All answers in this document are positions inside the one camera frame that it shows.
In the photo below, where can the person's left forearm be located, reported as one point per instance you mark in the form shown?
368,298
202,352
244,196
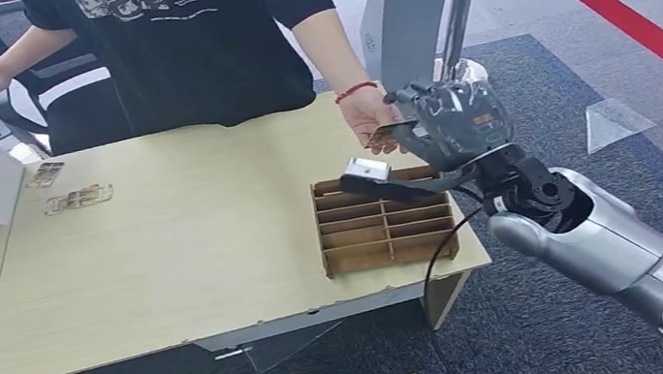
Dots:
331,53

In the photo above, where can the brown cardboard card organizer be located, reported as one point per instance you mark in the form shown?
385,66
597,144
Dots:
364,233

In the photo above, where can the card edge in organizer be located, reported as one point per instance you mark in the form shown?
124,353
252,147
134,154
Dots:
342,193

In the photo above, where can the clear plastic triangle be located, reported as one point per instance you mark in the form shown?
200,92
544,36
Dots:
610,125

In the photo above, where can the grey kiosk stand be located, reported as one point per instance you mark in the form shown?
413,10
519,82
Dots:
398,14

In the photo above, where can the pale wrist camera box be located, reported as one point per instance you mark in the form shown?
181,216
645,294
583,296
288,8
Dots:
368,169

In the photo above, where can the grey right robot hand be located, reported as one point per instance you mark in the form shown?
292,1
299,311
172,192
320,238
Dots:
458,122

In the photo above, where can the person's left hand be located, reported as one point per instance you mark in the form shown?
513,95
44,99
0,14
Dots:
367,117

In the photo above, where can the dark printed card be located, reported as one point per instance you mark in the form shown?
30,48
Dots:
386,134

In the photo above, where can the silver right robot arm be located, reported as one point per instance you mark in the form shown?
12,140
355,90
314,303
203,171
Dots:
612,243

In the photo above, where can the person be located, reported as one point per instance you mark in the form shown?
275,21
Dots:
190,56

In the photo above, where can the clear sheet under desk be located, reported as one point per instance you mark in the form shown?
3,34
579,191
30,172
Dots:
289,347

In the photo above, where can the black office chair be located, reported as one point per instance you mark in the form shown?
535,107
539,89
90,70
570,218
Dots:
78,111

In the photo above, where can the black camera bracket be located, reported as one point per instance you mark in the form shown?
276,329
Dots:
409,187

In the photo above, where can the person's right forearm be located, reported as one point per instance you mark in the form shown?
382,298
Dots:
30,51

